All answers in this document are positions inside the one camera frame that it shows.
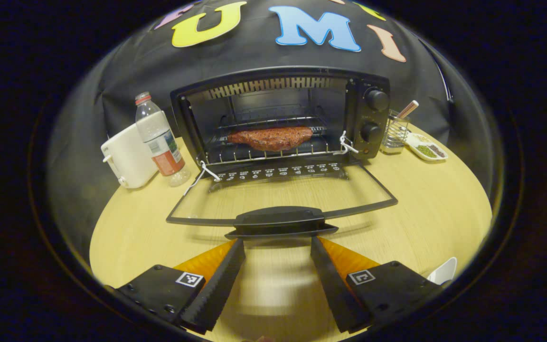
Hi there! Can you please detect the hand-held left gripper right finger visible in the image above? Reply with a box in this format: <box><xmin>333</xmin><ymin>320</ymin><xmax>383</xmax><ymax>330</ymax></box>
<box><xmin>310</xmin><ymin>235</ymin><xmax>446</xmax><ymax>334</ymax></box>

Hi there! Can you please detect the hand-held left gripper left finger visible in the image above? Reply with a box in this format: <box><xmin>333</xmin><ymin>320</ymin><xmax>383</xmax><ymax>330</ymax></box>
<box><xmin>104</xmin><ymin>237</ymin><xmax>247</xmax><ymax>335</ymax></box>

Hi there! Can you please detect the brown grilled meat piece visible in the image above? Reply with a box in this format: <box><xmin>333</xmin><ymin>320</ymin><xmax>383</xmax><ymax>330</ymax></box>
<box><xmin>227</xmin><ymin>125</ymin><xmax>313</xmax><ymax>153</ymax></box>

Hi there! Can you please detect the black electric oven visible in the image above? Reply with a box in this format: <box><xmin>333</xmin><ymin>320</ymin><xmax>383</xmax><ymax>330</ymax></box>
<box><xmin>165</xmin><ymin>66</ymin><xmax>399</xmax><ymax>240</ymax></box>

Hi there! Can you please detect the white ribbed plate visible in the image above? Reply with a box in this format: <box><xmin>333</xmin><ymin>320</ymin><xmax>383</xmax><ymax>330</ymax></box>
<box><xmin>426</xmin><ymin>256</ymin><xmax>458</xmax><ymax>286</ymax></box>

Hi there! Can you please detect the white toaster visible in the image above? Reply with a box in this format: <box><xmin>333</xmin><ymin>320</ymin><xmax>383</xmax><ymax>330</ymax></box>
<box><xmin>101</xmin><ymin>122</ymin><xmax>160</xmax><ymax>190</ymax></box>

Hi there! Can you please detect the clear plastic water bottle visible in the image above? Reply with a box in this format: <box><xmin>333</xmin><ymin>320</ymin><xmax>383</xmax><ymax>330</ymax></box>
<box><xmin>134</xmin><ymin>91</ymin><xmax>192</xmax><ymax>188</ymax></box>

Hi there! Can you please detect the white divided dish with beans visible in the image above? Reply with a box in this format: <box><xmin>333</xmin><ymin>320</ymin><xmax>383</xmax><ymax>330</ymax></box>
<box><xmin>405</xmin><ymin>133</ymin><xmax>449</xmax><ymax>162</ymax></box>

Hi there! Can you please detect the black backdrop cloth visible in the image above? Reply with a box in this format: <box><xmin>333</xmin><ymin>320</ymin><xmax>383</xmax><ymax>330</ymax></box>
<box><xmin>47</xmin><ymin>0</ymin><xmax>500</xmax><ymax>259</ymax></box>

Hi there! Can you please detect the metal wire basket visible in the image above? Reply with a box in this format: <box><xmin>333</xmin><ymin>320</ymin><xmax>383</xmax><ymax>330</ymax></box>
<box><xmin>380</xmin><ymin>109</ymin><xmax>411</xmax><ymax>155</ymax></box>

